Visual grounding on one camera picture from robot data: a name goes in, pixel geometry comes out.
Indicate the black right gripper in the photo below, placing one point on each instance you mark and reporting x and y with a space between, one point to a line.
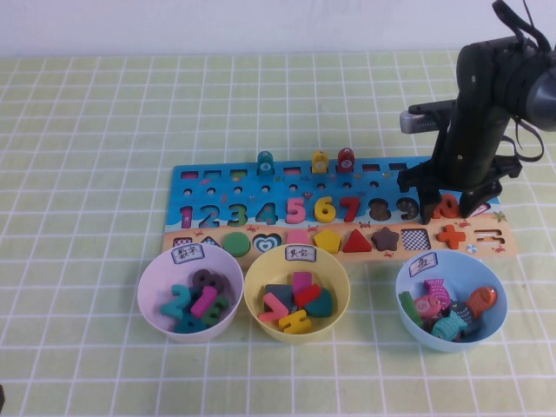
471 152

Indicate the orange number ten piece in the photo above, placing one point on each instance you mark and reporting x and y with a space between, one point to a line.
449 207

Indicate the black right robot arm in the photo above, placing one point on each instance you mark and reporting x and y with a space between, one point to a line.
491 74

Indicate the orange plus sign piece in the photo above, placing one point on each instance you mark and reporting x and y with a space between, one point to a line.
450 237

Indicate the brown star piece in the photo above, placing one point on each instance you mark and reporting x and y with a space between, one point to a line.
385 239

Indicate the purple striped fish piece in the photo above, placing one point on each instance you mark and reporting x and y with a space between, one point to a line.
438 292

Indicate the orange fish piece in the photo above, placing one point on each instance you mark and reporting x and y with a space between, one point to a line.
482 300

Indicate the red number seven piece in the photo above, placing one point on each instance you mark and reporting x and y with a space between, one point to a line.
349 210

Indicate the red triangle piece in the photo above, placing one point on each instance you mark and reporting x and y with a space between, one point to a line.
357 244

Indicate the pink fish piece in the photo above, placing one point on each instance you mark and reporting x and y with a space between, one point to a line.
425 307

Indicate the dark blue fish piece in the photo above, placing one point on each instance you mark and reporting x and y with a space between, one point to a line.
461 313

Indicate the green block piece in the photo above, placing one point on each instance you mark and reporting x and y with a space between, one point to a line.
410 308

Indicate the teal fish piece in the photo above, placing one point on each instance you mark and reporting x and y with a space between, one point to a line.
447 328

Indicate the yellow number six piece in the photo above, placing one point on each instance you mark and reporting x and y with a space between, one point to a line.
323 213

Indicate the yellow pentagon piece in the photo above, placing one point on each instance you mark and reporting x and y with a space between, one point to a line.
326 241

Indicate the light blue plastic bowl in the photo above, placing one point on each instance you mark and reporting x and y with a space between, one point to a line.
491 330

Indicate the blue wooden puzzle board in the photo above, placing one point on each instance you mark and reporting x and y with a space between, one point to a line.
304 187

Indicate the pink number five piece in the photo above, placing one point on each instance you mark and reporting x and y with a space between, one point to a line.
296 211

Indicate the pink trapezoid piece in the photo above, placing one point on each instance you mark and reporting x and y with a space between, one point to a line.
297 238

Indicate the teal heart piece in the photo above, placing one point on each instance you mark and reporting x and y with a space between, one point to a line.
321 304

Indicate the magenta rectangle piece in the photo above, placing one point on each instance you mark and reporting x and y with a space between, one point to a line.
302 281

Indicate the red block piece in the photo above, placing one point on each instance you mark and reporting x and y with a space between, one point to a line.
308 294

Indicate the dark grey square piece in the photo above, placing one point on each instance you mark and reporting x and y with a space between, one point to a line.
278 293

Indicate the pink greater-than sign piece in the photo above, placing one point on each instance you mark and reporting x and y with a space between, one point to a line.
273 310

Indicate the green circle piece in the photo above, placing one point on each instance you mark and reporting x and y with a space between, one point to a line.
236 243

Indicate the yellow plastic bowl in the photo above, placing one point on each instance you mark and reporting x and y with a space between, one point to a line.
254 299

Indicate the brown number eight piece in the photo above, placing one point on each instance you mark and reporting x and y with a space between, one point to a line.
221 284

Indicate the green number three piece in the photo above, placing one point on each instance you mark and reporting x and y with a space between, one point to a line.
216 310

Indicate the magenta number one piece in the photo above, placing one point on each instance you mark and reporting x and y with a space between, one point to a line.
204 302

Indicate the blue number four piece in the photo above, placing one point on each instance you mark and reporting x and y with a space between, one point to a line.
189 325

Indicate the teal number two piece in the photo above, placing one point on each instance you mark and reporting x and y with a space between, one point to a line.
176 299

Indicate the pale pink plastic bowl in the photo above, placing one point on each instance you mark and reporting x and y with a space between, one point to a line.
150 299

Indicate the white handwritten paper label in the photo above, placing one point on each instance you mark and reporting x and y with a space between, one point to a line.
424 264
299 253
187 255

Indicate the red fish peg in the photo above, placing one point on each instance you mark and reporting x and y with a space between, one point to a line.
346 164

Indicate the yellow fish peg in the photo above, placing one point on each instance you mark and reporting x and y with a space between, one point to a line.
319 165

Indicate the teal fish peg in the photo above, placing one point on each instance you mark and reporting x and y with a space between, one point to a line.
265 167

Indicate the green checked tablecloth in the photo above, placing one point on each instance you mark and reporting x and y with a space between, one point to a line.
87 130

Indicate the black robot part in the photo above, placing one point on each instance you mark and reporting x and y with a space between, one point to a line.
2 395

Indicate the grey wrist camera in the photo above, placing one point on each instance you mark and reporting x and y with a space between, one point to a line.
417 123

